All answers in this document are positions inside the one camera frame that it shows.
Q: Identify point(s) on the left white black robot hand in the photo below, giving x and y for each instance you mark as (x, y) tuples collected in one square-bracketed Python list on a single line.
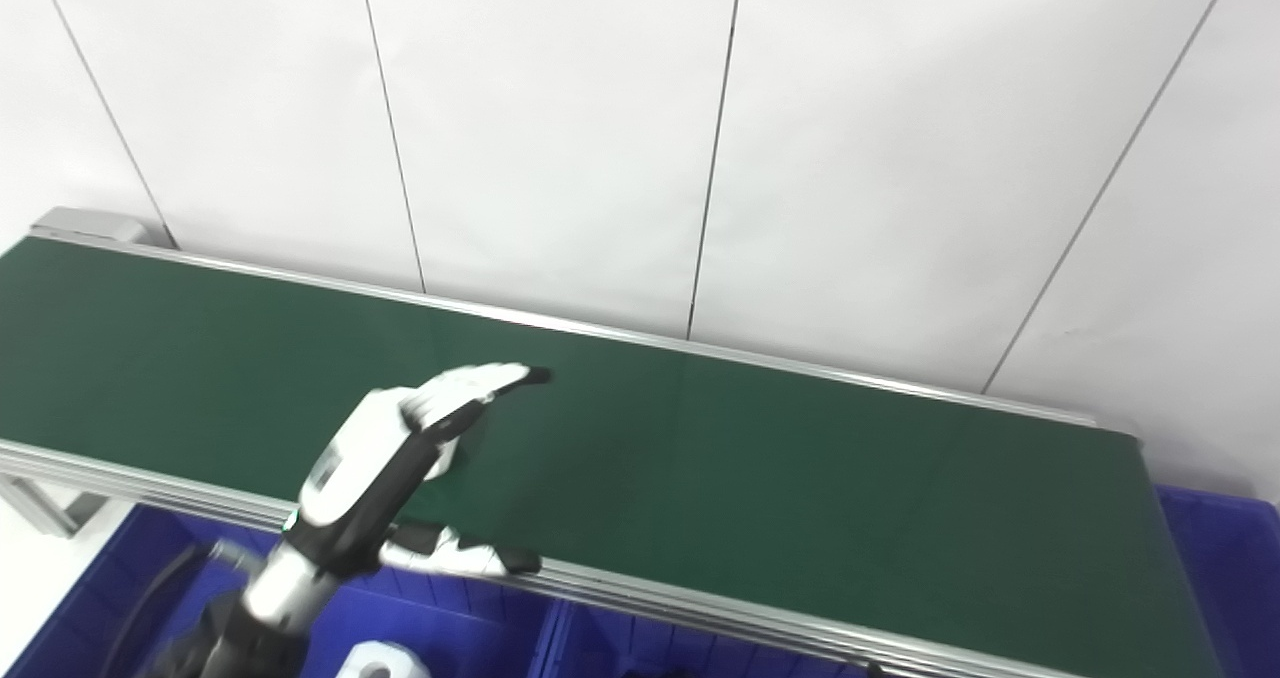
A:
[(355, 468)]

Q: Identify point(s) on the green conveyor belt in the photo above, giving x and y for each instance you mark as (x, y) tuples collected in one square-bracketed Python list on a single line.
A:
[(800, 478), (620, 586)]

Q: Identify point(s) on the blue plastic bin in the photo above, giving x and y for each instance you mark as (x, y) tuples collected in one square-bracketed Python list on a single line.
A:
[(640, 648), (1240, 578), (460, 623)]

